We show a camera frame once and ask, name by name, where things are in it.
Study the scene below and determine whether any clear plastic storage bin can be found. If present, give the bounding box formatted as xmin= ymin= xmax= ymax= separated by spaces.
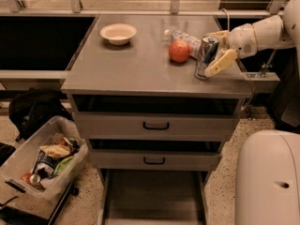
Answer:
xmin=0 ymin=116 xmax=88 ymax=201

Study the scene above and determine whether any blue white snack bag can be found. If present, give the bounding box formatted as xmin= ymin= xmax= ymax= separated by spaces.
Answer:
xmin=33 ymin=151 xmax=57 ymax=179

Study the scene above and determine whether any open bottom grey drawer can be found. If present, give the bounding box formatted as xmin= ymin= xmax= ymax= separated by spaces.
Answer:
xmin=97 ymin=170 xmax=210 ymax=225

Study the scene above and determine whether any green snack bag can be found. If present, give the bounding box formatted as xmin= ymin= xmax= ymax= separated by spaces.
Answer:
xmin=53 ymin=156 xmax=73 ymax=176

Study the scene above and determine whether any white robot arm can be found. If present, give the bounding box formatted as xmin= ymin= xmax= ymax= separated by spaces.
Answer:
xmin=204 ymin=0 xmax=300 ymax=77

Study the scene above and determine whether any grey metal drawer cabinet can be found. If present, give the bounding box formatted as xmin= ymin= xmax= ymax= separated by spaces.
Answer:
xmin=60 ymin=14 xmax=254 ymax=225

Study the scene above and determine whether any top grey drawer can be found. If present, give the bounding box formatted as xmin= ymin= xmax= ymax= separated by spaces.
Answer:
xmin=74 ymin=112 xmax=239 ymax=142

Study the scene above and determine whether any yellow chip bag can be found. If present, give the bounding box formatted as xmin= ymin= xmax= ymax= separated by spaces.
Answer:
xmin=40 ymin=144 xmax=71 ymax=158

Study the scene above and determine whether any white cable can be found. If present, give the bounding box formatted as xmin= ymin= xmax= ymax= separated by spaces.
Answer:
xmin=220 ymin=7 xmax=233 ymax=33

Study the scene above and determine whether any white ceramic bowl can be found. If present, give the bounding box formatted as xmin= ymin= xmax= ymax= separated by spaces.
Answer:
xmin=100 ymin=23 xmax=137 ymax=46

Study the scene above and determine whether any red apple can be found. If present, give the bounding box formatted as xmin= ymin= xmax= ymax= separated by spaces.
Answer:
xmin=169 ymin=40 xmax=190 ymax=63

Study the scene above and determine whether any silver blue redbull can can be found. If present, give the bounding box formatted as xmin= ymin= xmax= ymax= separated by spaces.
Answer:
xmin=195 ymin=36 xmax=219 ymax=80

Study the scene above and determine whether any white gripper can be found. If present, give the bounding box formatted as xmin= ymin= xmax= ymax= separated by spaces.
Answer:
xmin=202 ymin=23 xmax=258 ymax=77

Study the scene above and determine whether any middle grey drawer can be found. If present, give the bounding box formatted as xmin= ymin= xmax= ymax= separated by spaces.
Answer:
xmin=89 ymin=149 xmax=221 ymax=172

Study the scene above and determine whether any red can in bin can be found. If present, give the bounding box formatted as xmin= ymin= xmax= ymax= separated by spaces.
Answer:
xmin=21 ymin=172 xmax=40 ymax=186

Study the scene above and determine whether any black backpack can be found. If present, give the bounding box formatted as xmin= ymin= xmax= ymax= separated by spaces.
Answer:
xmin=8 ymin=89 xmax=73 ymax=142

